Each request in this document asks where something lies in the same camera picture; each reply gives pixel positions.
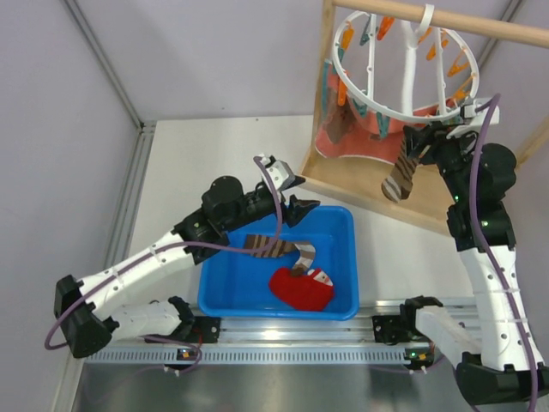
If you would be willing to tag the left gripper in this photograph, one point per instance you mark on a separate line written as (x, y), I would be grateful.
(297, 209)

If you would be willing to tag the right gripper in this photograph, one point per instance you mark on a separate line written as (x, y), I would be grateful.
(433, 134)

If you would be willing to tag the brown striped sock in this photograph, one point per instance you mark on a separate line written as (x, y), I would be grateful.
(274, 249)
(399, 184)

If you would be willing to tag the white round clip hanger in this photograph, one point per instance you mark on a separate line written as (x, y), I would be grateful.
(376, 65)

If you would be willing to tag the salmon pink cloth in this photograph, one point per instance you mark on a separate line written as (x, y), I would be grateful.
(373, 136)

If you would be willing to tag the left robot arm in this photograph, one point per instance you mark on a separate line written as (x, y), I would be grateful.
(95, 310)

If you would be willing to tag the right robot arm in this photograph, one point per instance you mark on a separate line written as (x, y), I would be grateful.
(504, 364)

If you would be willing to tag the wooden hanger stand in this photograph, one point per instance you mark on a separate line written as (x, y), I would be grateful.
(358, 182)

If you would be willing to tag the brown hanging sock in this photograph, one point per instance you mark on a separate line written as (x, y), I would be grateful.
(339, 123)

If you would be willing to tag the red santa sock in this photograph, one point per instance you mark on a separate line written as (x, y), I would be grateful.
(311, 291)

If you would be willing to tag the blue plastic bin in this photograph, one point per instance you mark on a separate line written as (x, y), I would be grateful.
(236, 285)

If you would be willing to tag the white base board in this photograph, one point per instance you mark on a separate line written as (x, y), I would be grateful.
(395, 260)

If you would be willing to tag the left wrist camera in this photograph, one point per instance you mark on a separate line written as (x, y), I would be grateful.
(280, 174)

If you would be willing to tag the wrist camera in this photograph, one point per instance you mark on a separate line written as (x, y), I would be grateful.
(280, 174)
(473, 113)

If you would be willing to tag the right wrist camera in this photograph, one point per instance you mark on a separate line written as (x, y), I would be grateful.
(473, 113)

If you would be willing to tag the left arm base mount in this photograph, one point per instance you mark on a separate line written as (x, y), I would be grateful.
(204, 330)

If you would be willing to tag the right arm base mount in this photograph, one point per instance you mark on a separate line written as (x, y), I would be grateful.
(391, 330)

